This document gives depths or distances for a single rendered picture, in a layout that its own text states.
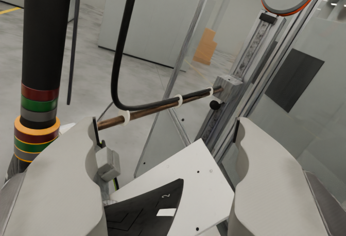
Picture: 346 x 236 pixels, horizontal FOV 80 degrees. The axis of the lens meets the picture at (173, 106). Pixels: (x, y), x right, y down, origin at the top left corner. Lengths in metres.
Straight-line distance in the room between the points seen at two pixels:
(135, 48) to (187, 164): 5.32
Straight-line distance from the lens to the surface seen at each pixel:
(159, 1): 5.73
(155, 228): 0.38
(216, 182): 0.63
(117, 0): 5.69
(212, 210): 0.61
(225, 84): 0.72
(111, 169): 0.82
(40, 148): 0.28
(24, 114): 0.26
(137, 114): 0.38
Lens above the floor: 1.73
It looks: 26 degrees down
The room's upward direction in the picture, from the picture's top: 22 degrees clockwise
